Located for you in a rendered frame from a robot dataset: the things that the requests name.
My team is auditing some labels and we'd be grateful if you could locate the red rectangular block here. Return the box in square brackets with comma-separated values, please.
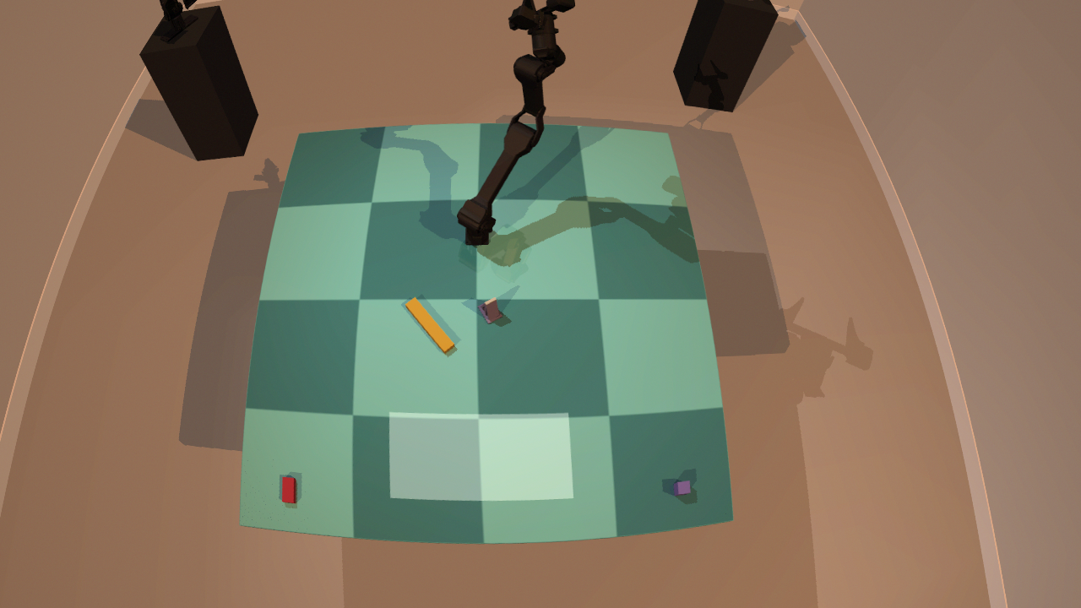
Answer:
[282, 477, 296, 503]

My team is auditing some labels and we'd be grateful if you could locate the orange bar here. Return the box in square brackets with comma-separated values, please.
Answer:
[405, 298, 454, 354]

